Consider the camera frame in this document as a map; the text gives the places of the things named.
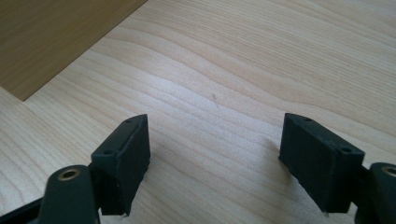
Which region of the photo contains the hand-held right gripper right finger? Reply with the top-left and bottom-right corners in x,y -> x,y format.
278,112 -> 366,215

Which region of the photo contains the brown wooden panel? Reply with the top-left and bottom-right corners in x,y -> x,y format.
0,0 -> 149,103

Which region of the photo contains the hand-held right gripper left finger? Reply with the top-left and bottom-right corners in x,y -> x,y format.
91,113 -> 151,217

